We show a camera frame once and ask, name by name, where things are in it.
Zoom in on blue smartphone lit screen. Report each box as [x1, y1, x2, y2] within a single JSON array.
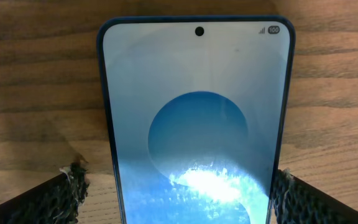
[[96, 15, 295, 224]]

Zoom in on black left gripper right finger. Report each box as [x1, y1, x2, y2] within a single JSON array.
[[272, 169, 358, 224]]

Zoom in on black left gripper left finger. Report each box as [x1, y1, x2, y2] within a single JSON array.
[[0, 162, 90, 224]]

